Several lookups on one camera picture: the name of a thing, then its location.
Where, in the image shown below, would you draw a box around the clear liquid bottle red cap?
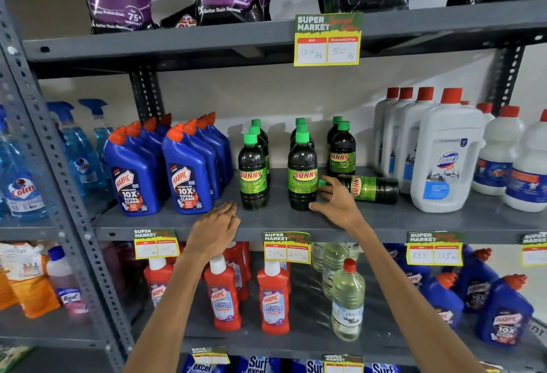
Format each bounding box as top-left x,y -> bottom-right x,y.
331,258 -> 366,343

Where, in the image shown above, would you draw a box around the small white bottle red cap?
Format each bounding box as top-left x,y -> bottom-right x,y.
472,105 -> 526,197
503,109 -> 547,214
475,102 -> 496,126

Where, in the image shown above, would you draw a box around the green packet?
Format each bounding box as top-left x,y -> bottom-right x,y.
0,344 -> 34,373

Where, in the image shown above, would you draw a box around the row of blue detergent packets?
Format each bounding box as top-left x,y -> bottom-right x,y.
183,353 -> 402,373

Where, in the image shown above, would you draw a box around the pink bottle blue cap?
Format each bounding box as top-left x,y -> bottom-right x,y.
46,245 -> 89,316

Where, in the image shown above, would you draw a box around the group of dark green-capped bottles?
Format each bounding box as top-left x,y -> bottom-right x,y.
238,116 -> 357,212

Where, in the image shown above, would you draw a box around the large white bottle red cap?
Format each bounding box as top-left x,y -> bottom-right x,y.
381,87 -> 414,179
410,87 -> 486,214
373,87 -> 401,173
394,87 -> 437,184

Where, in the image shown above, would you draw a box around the blue glass cleaner spray bottle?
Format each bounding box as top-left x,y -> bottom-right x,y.
46,101 -> 108,199
0,105 -> 48,221
78,98 -> 115,165

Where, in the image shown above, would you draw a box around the dark cleaner bottle green cap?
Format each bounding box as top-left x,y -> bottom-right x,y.
318,174 -> 399,205

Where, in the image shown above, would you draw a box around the grey metal shelf rack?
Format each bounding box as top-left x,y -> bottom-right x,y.
0,44 -> 129,373
0,0 -> 547,373

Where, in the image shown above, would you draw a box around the person's left forearm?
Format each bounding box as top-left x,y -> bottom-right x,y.
122,245 -> 225,373

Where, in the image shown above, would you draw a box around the orange refill pouch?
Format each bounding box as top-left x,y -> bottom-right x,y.
0,241 -> 61,320

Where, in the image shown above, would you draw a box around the person's right hand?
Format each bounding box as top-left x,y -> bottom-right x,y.
309,175 -> 369,237

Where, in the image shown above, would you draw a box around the person's right forearm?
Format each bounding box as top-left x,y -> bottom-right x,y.
347,220 -> 489,373

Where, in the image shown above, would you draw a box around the person's left hand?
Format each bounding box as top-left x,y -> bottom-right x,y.
185,201 -> 242,261

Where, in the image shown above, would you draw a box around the yellow green price tag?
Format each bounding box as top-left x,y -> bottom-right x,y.
133,228 -> 180,261
263,231 -> 312,265
521,232 -> 547,268
293,12 -> 364,67
323,354 -> 365,373
191,346 -> 231,366
406,231 -> 465,267

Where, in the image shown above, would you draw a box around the blue toilet cleaner bottle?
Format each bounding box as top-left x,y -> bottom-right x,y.
475,274 -> 535,348
391,244 -> 432,292
452,247 -> 500,313
422,273 -> 465,331

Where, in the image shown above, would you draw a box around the rows of blue toilet cleaners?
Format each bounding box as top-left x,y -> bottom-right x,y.
103,112 -> 235,217

